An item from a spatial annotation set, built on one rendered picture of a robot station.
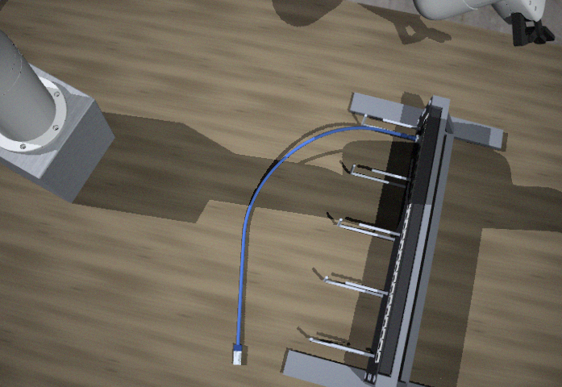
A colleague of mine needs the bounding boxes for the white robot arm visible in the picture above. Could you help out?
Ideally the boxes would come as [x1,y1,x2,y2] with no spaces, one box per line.
[0,0,503,153]

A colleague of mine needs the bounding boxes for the white cable plug with blue boot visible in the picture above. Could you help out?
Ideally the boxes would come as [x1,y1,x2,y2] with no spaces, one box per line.
[234,345,242,364]

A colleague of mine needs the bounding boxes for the blue patch cord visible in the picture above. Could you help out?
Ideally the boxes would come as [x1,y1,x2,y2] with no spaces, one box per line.
[236,127,408,345]

